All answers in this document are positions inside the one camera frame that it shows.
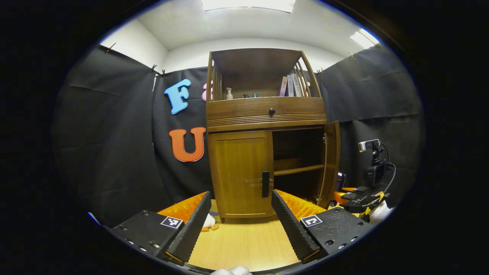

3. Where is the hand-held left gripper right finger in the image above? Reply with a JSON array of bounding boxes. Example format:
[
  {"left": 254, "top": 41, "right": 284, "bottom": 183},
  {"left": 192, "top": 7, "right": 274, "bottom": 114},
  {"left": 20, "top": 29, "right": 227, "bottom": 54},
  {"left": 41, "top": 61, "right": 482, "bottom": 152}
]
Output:
[{"left": 270, "top": 189, "right": 377, "bottom": 265}]

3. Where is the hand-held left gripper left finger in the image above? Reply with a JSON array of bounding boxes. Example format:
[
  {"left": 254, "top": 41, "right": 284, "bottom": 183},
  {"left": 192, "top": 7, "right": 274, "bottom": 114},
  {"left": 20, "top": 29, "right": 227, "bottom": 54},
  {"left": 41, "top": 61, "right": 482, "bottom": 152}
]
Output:
[{"left": 101, "top": 191, "right": 212, "bottom": 267}]

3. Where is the wooden shoe cabinet door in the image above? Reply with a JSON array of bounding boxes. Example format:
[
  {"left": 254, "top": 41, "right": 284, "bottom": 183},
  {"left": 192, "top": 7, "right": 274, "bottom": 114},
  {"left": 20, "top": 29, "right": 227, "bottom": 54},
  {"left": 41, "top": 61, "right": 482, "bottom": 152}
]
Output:
[
  {"left": 316, "top": 121, "right": 341, "bottom": 210},
  {"left": 207, "top": 130, "right": 275, "bottom": 220}
]

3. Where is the wooden double-door shoe cabinet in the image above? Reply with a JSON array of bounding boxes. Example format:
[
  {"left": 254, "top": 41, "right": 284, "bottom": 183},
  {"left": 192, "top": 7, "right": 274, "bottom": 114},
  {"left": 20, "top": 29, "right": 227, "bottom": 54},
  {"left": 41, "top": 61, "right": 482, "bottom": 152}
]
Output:
[{"left": 206, "top": 48, "right": 342, "bottom": 224}]

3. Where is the wooden cabinet drawer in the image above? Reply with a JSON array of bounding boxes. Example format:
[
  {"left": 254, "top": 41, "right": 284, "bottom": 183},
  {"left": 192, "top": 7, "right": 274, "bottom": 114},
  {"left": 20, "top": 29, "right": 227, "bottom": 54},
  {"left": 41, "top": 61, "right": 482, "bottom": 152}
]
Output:
[{"left": 206, "top": 97, "right": 327, "bottom": 122}]

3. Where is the white plush duck toy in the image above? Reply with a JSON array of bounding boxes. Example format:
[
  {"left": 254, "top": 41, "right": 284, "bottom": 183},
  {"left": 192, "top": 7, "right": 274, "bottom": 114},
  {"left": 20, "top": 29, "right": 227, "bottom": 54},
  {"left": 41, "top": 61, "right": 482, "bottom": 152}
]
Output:
[{"left": 201, "top": 213, "right": 220, "bottom": 232}]

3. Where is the white upright book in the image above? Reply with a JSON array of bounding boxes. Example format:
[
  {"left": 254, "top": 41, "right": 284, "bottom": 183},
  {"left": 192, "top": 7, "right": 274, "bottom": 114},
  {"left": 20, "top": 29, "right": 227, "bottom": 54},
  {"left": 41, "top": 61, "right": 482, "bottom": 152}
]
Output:
[{"left": 291, "top": 73, "right": 303, "bottom": 97}]

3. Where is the black backdrop cloth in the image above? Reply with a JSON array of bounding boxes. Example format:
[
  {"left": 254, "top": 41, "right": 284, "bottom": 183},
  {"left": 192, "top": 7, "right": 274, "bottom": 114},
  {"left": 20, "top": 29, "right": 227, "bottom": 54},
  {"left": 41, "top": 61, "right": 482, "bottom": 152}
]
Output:
[{"left": 52, "top": 44, "right": 425, "bottom": 228}]

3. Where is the small ceiling light panel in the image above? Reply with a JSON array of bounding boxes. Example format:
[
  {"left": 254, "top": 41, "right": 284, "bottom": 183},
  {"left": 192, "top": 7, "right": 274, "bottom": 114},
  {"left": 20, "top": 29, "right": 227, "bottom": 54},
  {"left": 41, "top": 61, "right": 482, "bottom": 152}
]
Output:
[{"left": 350, "top": 28, "right": 380, "bottom": 49}]

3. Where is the large ceiling light panel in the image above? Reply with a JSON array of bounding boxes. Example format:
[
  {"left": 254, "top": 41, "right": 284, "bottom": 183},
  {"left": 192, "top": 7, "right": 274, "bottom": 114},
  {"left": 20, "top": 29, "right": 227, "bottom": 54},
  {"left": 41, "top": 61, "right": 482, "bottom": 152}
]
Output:
[{"left": 201, "top": 0, "right": 296, "bottom": 13}]

